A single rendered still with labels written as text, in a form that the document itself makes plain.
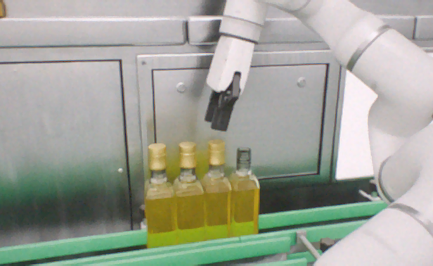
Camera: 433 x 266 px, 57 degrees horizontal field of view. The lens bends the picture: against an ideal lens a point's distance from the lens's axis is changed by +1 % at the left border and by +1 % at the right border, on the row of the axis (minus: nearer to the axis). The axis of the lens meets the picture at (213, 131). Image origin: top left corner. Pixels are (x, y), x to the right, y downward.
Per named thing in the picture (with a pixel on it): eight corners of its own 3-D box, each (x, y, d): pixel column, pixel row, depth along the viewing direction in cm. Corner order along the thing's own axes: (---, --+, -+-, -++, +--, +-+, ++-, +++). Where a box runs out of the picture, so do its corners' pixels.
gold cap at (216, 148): (222, 158, 80) (222, 138, 79) (227, 165, 77) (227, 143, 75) (205, 160, 79) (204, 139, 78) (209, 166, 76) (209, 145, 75)
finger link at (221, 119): (218, 93, 72) (209, 127, 73) (223, 97, 69) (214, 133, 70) (235, 97, 73) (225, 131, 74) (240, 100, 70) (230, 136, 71)
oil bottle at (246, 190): (249, 252, 89) (251, 165, 83) (258, 268, 84) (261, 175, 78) (225, 256, 88) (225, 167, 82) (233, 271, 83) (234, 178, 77)
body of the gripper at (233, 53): (214, 25, 75) (199, 82, 78) (228, 27, 66) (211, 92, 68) (249, 35, 78) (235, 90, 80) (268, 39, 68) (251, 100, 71)
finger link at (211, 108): (209, 85, 79) (201, 117, 81) (213, 89, 76) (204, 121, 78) (223, 89, 80) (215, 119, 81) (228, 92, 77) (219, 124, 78)
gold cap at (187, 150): (195, 161, 79) (194, 140, 77) (198, 167, 75) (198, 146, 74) (177, 162, 78) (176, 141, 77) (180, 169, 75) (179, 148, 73)
